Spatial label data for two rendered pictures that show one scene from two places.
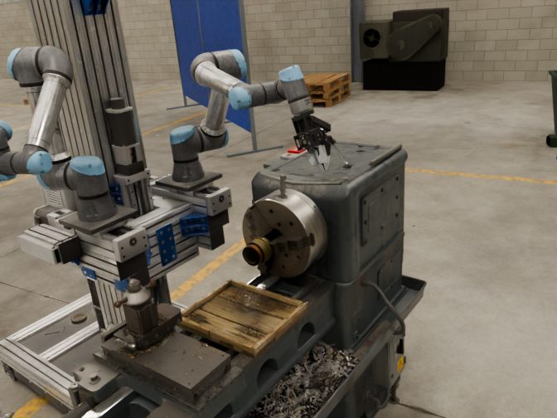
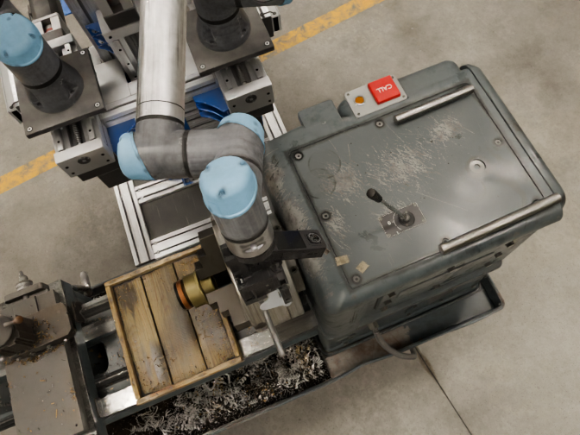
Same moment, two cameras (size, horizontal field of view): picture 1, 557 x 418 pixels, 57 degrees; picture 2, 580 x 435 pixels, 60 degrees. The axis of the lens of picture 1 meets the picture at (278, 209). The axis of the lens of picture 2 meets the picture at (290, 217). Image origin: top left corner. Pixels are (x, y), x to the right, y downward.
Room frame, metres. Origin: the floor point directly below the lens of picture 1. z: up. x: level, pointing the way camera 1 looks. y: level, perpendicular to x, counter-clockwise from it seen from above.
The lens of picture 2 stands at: (1.56, -0.33, 2.28)
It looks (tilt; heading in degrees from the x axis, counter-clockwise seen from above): 69 degrees down; 41
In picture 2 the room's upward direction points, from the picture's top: 11 degrees counter-clockwise
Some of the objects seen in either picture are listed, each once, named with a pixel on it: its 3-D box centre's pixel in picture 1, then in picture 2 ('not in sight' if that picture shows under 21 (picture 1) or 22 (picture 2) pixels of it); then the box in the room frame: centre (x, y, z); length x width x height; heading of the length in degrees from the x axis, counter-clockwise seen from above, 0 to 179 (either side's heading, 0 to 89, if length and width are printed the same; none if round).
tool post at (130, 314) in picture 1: (142, 312); (11, 335); (1.31, 0.43, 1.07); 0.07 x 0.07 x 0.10; 52
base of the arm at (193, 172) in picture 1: (186, 167); (220, 17); (2.30, 0.41, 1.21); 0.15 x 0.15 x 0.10
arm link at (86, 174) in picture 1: (88, 174); (21, 47); (1.91, 0.72, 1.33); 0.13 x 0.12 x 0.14; 73
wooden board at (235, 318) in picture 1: (241, 314); (172, 321); (1.54, 0.16, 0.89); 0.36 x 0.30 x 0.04; 52
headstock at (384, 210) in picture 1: (332, 202); (394, 202); (2.09, -0.24, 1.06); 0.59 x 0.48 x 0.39; 142
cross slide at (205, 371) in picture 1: (159, 353); (39, 362); (1.27, 0.39, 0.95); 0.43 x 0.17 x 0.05; 52
